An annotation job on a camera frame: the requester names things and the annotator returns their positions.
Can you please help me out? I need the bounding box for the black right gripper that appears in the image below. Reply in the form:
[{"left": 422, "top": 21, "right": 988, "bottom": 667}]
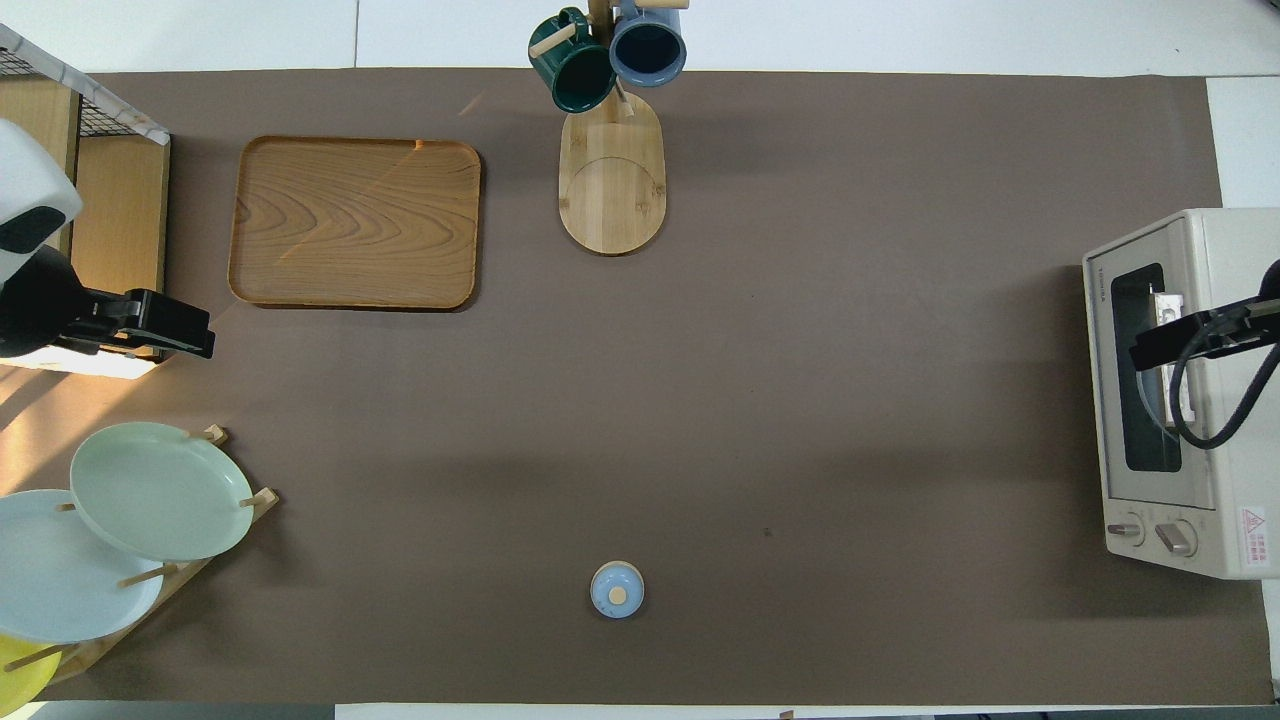
[{"left": 1130, "top": 295, "right": 1280, "bottom": 373}]

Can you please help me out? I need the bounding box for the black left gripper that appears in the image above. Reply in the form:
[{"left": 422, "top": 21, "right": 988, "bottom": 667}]
[{"left": 58, "top": 288, "right": 216, "bottom": 359}]

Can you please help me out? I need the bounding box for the cream toaster oven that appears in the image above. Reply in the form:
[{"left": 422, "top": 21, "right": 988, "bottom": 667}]
[{"left": 1082, "top": 208, "right": 1280, "bottom": 581}]

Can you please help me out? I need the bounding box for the pale green plate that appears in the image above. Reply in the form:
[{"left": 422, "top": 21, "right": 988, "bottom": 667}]
[{"left": 69, "top": 421, "right": 255, "bottom": 563}]

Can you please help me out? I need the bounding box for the wooden plate rack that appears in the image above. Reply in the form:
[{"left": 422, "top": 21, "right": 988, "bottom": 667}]
[{"left": 0, "top": 425, "right": 283, "bottom": 686}]

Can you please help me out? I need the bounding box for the rectangular wooden tray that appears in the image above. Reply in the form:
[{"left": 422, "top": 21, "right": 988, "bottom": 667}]
[{"left": 227, "top": 135, "right": 483, "bottom": 313}]

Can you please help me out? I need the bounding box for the white marbled panel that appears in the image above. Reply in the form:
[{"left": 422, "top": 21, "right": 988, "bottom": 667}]
[{"left": 0, "top": 22, "right": 171, "bottom": 147}]

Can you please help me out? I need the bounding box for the pale blue racked plate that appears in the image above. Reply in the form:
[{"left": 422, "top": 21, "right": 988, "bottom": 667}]
[{"left": 0, "top": 489, "right": 166, "bottom": 645}]

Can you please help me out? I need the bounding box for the yellow plate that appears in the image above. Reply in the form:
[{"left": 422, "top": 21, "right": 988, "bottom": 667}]
[{"left": 0, "top": 635, "right": 63, "bottom": 716}]

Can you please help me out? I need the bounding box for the brown table mat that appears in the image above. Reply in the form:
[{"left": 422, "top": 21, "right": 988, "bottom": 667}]
[{"left": 0, "top": 68, "right": 1276, "bottom": 706}]

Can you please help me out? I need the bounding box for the wooden mug tree stand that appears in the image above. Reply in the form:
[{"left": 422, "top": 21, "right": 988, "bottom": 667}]
[{"left": 528, "top": 0, "right": 691, "bottom": 257}]

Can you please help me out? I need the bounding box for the dark green mug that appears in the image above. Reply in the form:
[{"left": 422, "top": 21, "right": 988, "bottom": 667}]
[{"left": 527, "top": 8, "right": 618, "bottom": 114}]

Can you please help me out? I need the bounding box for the blue mug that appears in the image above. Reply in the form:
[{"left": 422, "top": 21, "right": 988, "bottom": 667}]
[{"left": 608, "top": 0, "right": 688, "bottom": 88}]

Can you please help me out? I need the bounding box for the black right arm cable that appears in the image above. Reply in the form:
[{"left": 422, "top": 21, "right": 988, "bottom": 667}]
[{"left": 1168, "top": 315, "right": 1280, "bottom": 451}]

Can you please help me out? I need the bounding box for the wooden shelf with wire mesh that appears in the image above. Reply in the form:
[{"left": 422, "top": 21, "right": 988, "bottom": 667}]
[{"left": 0, "top": 45, "right": 171, "bottom": 379}]

